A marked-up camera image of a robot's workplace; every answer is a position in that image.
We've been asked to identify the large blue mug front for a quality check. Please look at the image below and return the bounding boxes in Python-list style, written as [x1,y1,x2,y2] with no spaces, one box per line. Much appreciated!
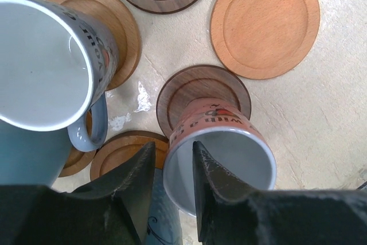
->
[145,169,183,244]

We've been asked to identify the brown ringed coaster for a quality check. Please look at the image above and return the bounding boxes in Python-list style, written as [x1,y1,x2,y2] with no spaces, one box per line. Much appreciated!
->
[57,108,98,178]
[89,130,169,181]

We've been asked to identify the light wood coaster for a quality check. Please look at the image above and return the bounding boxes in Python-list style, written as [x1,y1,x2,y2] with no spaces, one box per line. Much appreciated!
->
[48,0,142,91]

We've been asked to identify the small orange-handled mug front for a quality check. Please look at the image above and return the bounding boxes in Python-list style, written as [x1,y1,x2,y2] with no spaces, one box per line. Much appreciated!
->
[163,98,276,216]

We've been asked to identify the orange wood coaster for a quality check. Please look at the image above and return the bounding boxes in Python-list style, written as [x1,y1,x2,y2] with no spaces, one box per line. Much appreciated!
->
[210,0,320,80]

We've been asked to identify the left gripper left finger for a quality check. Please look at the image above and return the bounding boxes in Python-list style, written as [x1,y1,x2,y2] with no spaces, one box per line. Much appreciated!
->
[1,142,155,244]

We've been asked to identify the small grey mug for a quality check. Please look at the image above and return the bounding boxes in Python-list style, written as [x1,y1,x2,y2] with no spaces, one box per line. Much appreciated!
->
[1,0,119,151]

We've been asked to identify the large blue mug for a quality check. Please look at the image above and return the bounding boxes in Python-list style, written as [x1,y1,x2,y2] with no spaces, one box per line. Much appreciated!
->
[145,169,183,244]
[1,121,72,186]

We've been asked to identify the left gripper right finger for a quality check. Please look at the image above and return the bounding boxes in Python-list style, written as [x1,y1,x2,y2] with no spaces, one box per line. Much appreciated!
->
[193,141,366,244]

